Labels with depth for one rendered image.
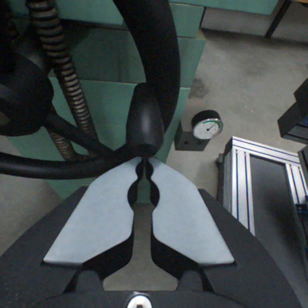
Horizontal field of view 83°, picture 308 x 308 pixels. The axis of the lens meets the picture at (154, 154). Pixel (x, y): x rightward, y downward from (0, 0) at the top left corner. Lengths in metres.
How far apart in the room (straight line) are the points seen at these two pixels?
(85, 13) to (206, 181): 1.01
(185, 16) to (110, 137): 0.31
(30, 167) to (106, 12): 0.21
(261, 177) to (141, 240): 0.66
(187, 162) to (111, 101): 0.82
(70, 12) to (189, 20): 0.17
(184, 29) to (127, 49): 0.09
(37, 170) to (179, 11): 0.30
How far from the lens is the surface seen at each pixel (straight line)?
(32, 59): 0.21
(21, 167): 0.29
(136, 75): 0.36
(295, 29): 3.51
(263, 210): 0.94
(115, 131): 0.46
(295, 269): 0.94
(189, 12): 0.32
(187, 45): 0.34
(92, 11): 0.22
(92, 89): 0.39
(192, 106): 0.49
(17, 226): 1.07
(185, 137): 0.44
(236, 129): 1.49
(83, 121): 0.27
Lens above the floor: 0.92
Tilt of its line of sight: 55 degrees down
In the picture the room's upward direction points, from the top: 12 degrees clockwise
